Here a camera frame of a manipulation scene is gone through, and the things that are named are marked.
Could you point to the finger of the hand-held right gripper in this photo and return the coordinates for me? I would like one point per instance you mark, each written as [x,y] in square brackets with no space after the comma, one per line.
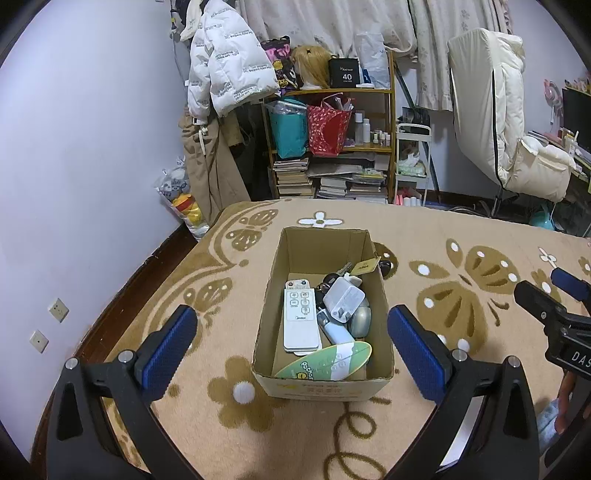
[570,281]
[535,300]

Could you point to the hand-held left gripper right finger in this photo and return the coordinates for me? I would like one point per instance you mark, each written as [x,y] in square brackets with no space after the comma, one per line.
[415,350]

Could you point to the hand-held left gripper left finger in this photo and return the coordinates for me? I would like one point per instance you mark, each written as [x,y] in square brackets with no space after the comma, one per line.
[168,350]

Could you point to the pale green computer mouse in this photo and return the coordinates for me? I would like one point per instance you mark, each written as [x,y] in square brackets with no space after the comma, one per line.
[361,321]

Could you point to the white power adapter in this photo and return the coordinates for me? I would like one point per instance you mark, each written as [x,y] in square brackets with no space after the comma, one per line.
[344,297]

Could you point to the white cube charger plug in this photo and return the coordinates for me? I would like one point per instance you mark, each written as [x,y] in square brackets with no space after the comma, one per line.
[354,280]

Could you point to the tan key tag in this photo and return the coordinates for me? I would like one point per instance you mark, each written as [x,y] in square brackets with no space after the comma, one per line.
[367,266]

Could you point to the key bunch with black fob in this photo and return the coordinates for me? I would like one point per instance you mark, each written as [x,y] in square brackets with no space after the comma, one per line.
[330,279]

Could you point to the white remote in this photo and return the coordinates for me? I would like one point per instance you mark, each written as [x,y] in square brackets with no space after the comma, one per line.
[300,327]

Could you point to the brown cardboard box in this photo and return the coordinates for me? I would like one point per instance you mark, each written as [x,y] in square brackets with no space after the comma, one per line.
[318,247]

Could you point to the person's right hand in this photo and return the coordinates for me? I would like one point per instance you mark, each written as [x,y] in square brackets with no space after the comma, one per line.
[567,401]

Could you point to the teal plastic basin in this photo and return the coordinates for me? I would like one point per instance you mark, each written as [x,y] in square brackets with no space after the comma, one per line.
[542,220]

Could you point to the black monitor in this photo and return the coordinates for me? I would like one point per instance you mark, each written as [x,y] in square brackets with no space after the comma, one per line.
[577,120]

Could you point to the grey plush toy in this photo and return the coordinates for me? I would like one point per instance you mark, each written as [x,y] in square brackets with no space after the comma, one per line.
[175,180]

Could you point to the pile of assorted books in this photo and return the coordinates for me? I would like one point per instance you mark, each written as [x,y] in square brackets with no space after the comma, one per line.
[351,184]

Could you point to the beige hanging coat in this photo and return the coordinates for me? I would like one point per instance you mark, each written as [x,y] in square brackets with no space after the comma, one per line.
[207,175]

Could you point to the green tissue pack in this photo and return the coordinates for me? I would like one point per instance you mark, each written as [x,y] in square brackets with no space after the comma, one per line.
[412,169]

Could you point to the pink desk fan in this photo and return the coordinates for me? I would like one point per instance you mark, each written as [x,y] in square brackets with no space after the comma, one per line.
[553,101]

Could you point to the cream padded chair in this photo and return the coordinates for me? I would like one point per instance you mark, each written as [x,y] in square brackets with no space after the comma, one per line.
[475,115]

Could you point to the white trolley cart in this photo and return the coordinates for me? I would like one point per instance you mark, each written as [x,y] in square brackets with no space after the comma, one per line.
[413,127]

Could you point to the stack of brown books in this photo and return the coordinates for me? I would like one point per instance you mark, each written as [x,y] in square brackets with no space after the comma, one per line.
[293,177]

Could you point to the white cosmetic bottle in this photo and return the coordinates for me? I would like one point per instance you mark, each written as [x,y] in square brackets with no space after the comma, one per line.
[358,129]
[366,131]

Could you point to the red gift bag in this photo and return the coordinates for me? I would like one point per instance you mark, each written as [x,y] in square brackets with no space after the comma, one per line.
[325,131]

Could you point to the teal bag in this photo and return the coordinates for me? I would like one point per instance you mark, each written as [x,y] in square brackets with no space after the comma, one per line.
[288,134]

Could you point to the beige floral curtain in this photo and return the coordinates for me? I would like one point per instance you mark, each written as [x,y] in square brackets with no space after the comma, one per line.
[323,23]
[438,55]

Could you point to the wooden shelf unit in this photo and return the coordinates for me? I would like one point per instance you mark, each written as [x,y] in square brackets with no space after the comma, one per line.
[341,91]

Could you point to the black box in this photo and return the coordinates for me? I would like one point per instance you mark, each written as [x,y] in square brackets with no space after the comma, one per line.
[344,74]

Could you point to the white plastic bag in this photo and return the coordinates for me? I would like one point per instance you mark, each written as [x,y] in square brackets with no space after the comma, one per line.
[374,60]

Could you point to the white puffer jacket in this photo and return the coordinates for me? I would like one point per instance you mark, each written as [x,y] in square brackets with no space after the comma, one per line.
[226,60]

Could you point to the blond wig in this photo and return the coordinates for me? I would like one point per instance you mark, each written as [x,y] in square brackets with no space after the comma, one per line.
[311,64]

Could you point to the black and pink patterned bag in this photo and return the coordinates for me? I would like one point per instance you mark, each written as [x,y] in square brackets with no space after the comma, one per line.
[281,64]

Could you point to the white wall socket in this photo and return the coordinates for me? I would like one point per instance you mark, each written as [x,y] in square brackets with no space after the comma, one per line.
[39,341]
[58,310]

